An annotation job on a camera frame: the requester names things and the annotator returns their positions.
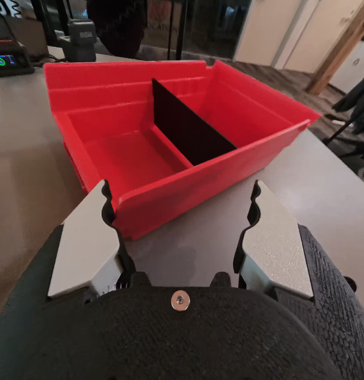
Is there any black bin divider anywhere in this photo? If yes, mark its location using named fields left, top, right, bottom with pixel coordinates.
left=151, top=78, right=238, bottom=167

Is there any white cabinet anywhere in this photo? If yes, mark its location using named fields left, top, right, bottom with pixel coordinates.
left=329, top=40, right=364, bottom=94

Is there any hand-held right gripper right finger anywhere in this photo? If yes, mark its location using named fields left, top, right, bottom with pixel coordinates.
left=232, top=179, right=315, bottom=299

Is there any white door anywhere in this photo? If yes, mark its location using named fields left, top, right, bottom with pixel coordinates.
left=284, top=0, right=361, bottom=73
left=234, top=0, right=313, bottom=67

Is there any wooden post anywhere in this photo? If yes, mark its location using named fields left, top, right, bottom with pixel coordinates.
left=305, top=0, right=364, bottom=95

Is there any red plastic bin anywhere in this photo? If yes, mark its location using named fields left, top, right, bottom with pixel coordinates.
left=43, top=59, right=322, bottom=241

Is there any black office chair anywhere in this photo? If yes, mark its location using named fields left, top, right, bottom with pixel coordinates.
left=322, top=77, right=364, bottom=182

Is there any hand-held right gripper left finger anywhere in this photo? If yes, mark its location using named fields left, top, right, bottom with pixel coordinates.
left=47, top=179, right=137, bottom=299

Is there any black power station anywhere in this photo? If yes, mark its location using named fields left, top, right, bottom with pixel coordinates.
left=0, top=13, right=36, bottom=78

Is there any grey battery charger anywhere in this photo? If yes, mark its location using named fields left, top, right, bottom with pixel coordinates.
left=59, top=18, right=97, bottom=62

